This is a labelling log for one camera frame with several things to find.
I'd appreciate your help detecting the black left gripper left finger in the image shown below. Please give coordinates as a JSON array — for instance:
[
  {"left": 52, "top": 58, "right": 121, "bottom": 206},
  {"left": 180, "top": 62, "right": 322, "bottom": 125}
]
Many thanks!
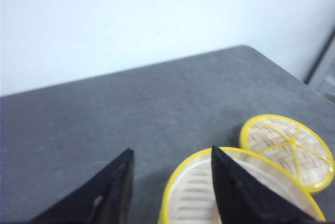
[{"left": 31, "top": 149, "right": 135, "bottom": 223}]

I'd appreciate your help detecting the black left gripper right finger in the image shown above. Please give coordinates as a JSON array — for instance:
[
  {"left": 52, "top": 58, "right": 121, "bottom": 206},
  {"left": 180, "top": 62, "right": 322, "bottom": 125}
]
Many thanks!
[{"left": 211, "top": 145, "right": 316, "bottom": 223}]

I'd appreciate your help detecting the bamboo steamer drawer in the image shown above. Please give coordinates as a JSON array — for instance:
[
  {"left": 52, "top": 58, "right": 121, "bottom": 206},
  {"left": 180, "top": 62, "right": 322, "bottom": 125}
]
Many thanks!
[{"left": 158, "top": 147, "right": 325, "bottom": 223}]

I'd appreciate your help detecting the woven bamboo steamer lid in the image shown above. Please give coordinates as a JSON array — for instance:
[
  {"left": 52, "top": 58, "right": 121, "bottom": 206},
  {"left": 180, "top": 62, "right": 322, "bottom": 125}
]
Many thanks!
[{"left": 239, "top": 114, "right": 334, "bottom": 193}]

